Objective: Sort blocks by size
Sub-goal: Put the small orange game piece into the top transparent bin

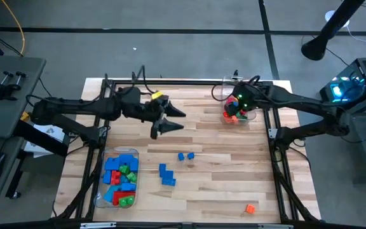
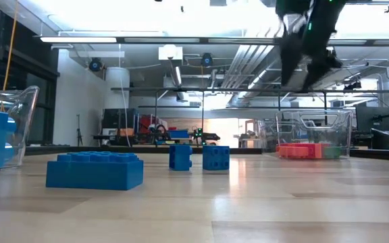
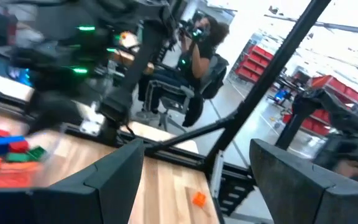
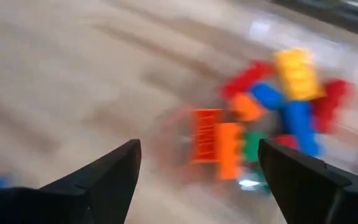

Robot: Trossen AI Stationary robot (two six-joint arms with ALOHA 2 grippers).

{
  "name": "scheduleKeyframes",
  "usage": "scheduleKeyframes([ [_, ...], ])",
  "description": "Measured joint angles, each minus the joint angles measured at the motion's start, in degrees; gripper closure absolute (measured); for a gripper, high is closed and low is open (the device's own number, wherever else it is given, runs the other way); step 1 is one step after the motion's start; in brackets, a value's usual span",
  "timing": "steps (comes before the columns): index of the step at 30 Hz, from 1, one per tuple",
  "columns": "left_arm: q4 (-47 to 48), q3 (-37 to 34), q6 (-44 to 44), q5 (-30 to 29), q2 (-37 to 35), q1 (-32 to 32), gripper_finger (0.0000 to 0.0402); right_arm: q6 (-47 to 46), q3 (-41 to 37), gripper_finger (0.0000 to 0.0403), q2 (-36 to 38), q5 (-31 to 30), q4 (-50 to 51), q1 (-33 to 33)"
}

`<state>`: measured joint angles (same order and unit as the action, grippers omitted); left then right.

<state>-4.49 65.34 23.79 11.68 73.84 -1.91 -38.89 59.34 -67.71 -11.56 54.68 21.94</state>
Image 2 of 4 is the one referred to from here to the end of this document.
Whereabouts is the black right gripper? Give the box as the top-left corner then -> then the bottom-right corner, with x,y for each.
275,0 -> 348,93

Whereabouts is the red block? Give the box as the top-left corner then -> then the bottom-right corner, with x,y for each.
280,142 -> 317,160

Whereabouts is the small green block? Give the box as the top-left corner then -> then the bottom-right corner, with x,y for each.
322,145 -> 343,160

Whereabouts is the black ceiling device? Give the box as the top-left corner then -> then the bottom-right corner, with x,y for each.
342,80 -> 363,91

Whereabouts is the black computer monitor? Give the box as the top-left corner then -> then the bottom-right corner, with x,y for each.
355,105 -> 389,133

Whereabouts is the clear plastic bin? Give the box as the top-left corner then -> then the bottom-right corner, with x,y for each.
0,85 -> 41,173
257,109 -> 354,161

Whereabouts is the black background rack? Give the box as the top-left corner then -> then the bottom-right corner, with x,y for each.
110,86 -> 361,149

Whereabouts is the blue round fan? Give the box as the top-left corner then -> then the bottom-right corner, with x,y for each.
200,52 -> 214,68
88,57 -> 104,73

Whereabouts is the black office chair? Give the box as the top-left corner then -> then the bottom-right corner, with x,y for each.
369,128 -> 389,151

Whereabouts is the white ceiling box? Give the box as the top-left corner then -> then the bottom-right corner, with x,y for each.
157,45 -> 184,61

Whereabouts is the blue storage bin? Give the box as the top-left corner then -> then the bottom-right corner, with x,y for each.
166,129 -> 191,140

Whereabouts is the white cylindrical tank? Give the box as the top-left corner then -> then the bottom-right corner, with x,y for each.
105,66 -> 131,111

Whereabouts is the black equipment case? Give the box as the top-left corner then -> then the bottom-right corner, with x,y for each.
101,108 -> 140,133

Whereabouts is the long ceiling light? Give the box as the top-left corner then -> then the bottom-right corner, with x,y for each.
40,36 -> 118,44

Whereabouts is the black tripod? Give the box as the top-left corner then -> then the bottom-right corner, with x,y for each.
75,113 -> 83,147

